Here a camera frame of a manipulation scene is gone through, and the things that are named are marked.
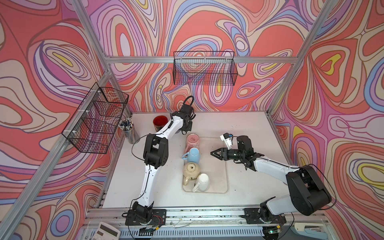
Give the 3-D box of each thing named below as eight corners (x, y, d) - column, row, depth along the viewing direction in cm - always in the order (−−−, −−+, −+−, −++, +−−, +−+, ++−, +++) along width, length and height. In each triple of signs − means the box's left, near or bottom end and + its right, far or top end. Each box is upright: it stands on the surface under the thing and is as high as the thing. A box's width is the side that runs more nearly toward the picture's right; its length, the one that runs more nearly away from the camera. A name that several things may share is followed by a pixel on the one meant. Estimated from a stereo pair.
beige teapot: (183, 186, 84) (182, 180, 78) (184, 168, 91) (183, 162, 85) (200, 186, 84) (200, 180, 78) (199, 168, 91) (200, 162, 85)
